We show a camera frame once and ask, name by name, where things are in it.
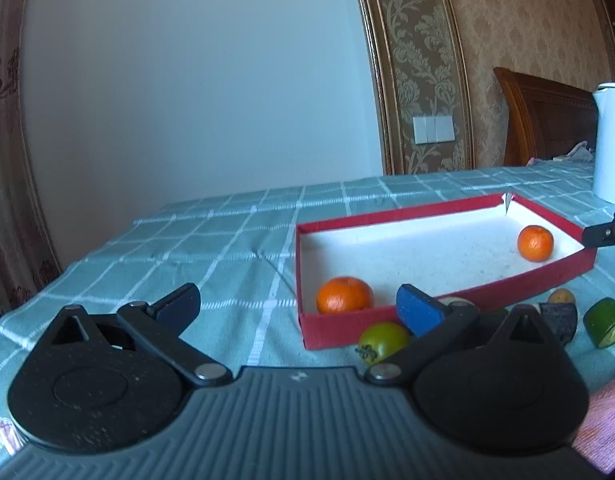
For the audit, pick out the pink towel right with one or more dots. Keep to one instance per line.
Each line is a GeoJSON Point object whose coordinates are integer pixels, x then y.
{"type": "Point", "coordinates": [596, 438]}

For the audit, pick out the red cardboard box tray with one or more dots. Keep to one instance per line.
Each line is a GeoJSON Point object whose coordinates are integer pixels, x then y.
{"type": "Point", "coordinates": [463, 248]}

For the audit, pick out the dark cylinder with cork top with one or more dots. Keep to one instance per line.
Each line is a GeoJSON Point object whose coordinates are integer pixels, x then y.
{"type": "Point", "coordinates": [452, 302]}

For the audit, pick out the orange tangerine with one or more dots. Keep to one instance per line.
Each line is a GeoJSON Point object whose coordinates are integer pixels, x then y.
{"type": "Point", "coordinates": [344, 294]}
{"type": "Point", "coordinates": [535, 243]}

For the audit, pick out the white wall switch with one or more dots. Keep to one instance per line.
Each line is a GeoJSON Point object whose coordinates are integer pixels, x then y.
{"type": "Point", "coordinates": [433, 129]}

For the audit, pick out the wooden headboard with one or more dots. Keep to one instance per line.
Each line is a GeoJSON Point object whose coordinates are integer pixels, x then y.
{"type": "Point", "coordinates": [545, 118]}

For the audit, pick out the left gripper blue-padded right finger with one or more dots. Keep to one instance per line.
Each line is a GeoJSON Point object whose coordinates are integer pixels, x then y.
{"type": "Point", "coordinates": [499, 383]}

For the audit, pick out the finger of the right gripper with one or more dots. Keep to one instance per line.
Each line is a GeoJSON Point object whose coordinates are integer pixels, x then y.
{"type": "Point", "coordinates": [600, 235]}

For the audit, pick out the green cucumber piece right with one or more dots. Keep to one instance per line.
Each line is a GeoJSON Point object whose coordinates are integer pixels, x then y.
{"type": "Point", "coordinates": [599, 322]}

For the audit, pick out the green tomato rear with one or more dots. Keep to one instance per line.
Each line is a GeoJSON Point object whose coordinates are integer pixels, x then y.
{"type": "Point", "coordinates": [381, 340]}

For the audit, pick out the white electric kettle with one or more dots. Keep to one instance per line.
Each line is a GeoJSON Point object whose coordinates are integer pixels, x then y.
{"type": "Point", "coordinates": [604, 171]}

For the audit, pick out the pink towel left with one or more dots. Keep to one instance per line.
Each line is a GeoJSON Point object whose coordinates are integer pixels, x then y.
{"type": "Point", "coordinates": [10, 437]}

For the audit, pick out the pink towel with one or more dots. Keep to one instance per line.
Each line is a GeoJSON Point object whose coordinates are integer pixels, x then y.
{"type": "Point", "coordinates": [10, 437]}
{"type": "Point", "coordinates": [596, 438]}

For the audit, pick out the dark eggplant piece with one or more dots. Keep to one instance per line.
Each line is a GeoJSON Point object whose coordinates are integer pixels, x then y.
{"type": "Point", "coordinates": [562, 319]}

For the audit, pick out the small brown longan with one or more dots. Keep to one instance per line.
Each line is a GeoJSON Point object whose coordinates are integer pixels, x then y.
{"type": "Point", "coordinates": [561, 296]}

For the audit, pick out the teal plaid tablecloth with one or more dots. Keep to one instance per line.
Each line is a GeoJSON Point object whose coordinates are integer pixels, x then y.
{"type": "Point", "coordinates": [239, 251]}

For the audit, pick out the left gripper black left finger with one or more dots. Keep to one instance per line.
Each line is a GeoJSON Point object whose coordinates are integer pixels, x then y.
{"type": "Point", "coordinates": [95, 383]}

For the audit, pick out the ornate gold wall panel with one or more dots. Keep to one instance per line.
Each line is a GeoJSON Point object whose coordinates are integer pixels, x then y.
{"type": "Point", "coordinates": [418, 69]}

